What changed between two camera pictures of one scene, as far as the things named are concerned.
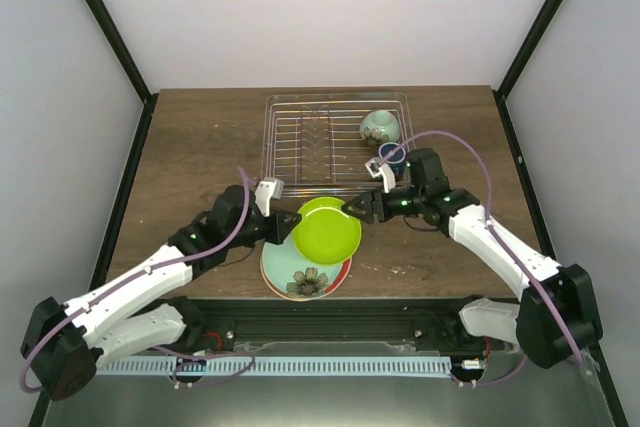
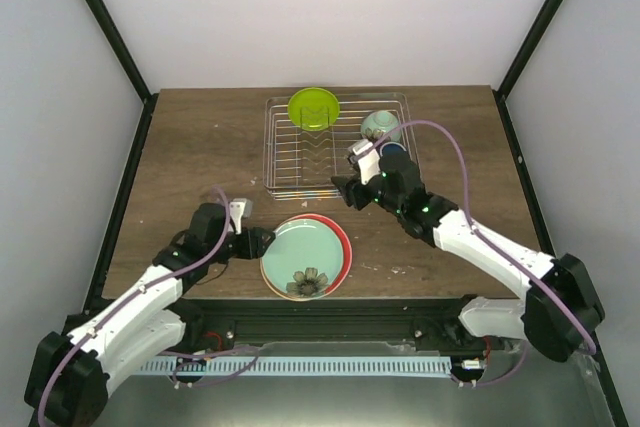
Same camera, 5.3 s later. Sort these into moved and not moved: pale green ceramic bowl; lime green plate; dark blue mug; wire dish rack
Moved: lime green plate
Not moved: pale green ceramic bowl; dark blue mug; wire dish rack
